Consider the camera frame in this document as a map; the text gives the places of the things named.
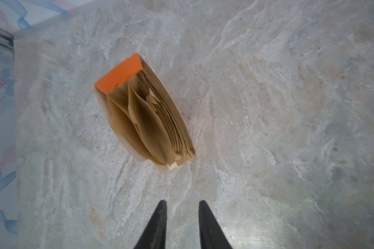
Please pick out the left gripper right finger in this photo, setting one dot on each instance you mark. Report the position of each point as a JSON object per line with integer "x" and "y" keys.
{"x": 210, "y": 233}

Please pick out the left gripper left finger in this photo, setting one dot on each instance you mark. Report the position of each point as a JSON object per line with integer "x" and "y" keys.
{"x": 154, "y": 234}

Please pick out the coffee filter pack orange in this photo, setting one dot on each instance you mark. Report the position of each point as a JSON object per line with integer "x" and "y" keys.
{"x": 143, "y": 116}

